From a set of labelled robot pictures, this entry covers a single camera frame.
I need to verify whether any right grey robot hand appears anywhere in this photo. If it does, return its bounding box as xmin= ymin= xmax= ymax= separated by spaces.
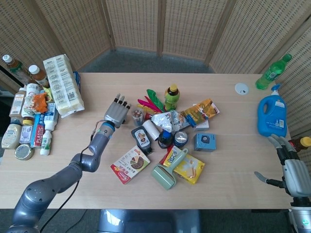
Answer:
xmin=254 ymin=133 xmax=311 ymax=198

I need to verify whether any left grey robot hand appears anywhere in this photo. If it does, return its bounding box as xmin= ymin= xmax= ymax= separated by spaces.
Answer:
xmin=104 ymin=93 xmax=132 ymax=129

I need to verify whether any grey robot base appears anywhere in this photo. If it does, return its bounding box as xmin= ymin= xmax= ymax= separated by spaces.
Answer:
xmin=96 ymin=209 xmax=202 ymax=233

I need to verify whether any dark jar with yellow lid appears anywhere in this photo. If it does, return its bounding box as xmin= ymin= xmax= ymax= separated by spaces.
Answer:
xmin=289 ymin=136 xmax=311 ymax=154

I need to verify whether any dark sauce squeeze bottle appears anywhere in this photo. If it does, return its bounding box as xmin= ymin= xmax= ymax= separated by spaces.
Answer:
xmin=131 ymin=126 xmax=155 ymax=155

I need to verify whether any Pepsi cola bottle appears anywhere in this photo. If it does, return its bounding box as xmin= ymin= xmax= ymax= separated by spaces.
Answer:
xmin=157 ymin=130 xmax=174 ymax=150

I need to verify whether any green tea bottle yellow cap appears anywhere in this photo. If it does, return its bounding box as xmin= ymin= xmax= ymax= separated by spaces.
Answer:
xmin=164 ymin=83 xmax=181 ymax=112

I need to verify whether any blue detergent jug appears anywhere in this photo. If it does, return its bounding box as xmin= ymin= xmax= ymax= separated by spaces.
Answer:
xmin=257 ymin=83 xmax=288 ymax=137

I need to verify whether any white milk bottle green label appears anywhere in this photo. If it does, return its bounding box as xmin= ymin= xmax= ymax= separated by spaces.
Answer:
xmin=39 ymin=130 xmax=53 ymax=156

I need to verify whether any wide tea bottle white cap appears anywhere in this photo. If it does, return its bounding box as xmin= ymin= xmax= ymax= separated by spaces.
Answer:
xmin=28 ymin=64 xmax=51 ymax=88

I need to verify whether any beige label sauce bottle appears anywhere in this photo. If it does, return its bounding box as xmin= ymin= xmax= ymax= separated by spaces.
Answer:
xmin=9 ymin=87 xmax=27 ymax=119

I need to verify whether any round tin can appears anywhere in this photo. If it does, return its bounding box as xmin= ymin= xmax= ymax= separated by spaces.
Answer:
xmin=14 ymin=144 xmax=35 ymax=161

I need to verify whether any green soda bottle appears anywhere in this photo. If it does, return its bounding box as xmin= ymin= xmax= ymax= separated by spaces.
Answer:
xmin=255 ymin=53 xmax=293 ymax=90

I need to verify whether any slim tea bottle white cap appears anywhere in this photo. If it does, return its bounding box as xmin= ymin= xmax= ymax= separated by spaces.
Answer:
xmin=1 ymin=54 xmax=33 ymax=85

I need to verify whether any clear plastic tube container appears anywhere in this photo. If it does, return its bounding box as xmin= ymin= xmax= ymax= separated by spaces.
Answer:
xmin=132 ymin=108 xmax=144 ymax=127

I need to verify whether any white lint roller refill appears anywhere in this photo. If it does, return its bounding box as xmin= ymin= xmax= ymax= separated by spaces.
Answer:
xmin=142 ymin=119 xmax=160 ymax=140

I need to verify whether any crumpled silver snack bag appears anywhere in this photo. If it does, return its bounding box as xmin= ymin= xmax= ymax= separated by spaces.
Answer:
xmin=151 ymin=110 xmax=193 ymax=133

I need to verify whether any red and white food box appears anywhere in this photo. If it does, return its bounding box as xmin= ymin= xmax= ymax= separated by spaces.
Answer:
xmin=110 ymin=145 xmax=151 ymax=185

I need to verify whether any pale yellow wrapped package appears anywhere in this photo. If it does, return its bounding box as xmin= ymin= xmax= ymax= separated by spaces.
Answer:
xmin=42 ymin=53 xmax=85 ymax=119

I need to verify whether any blue drink can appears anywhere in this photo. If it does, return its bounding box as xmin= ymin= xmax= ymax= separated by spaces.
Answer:
xmin=173 ymin=131 xmax=189 ymax=148

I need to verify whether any orange snack bag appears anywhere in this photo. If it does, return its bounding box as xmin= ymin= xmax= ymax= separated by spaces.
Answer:
xmin=31 ymin=92 xmax=49 ymax=114

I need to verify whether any pale green lint roller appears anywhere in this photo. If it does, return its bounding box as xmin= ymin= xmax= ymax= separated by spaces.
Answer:
xmin=151 ymin=148 xmax=189 ymax=191

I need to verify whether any blue plastic wrap box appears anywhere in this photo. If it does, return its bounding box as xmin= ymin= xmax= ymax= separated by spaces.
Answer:
xmin=31 ymin=114 xmax=47 ymax=148

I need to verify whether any yellow and blue carton box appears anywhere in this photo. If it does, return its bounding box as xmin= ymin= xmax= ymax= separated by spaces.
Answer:
xmin=181 ymin=98 xmax=221 ymax=128

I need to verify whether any small white box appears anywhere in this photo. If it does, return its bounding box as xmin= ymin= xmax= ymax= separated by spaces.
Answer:
xmin=194 ymin=119 xmax=210 ymax=132

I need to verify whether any white printed cup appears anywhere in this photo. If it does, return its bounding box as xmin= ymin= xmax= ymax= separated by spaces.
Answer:
xmin=21 ymin=83 xmax=42 ymax=119

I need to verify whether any woven folding screen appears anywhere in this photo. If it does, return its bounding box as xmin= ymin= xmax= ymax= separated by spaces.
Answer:
xmin=0 ymin=0 xmax=311 ymax=156

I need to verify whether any yellow Lipton bag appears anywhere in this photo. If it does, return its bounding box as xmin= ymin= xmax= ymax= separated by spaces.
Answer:
xmin=159 ymin=145 xmax=206 ymax=185

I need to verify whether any blue box with speaker picture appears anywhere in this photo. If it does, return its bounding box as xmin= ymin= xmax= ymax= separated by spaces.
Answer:
xmin=193 ymin=133 xmax=217 ymax=152

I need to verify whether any mayonnaise jar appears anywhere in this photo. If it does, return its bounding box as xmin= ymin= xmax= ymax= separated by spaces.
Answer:
xmin=1 ymin=122 xmax=23 ymax=150

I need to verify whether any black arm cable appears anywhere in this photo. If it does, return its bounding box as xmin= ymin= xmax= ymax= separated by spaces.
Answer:
xmin=40 ymin=120 xmax=103 ymax=233

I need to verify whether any white table cable grommet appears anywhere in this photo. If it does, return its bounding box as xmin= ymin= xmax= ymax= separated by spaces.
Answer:
xmin=234 ymin=83 xmax=249 ymax=95

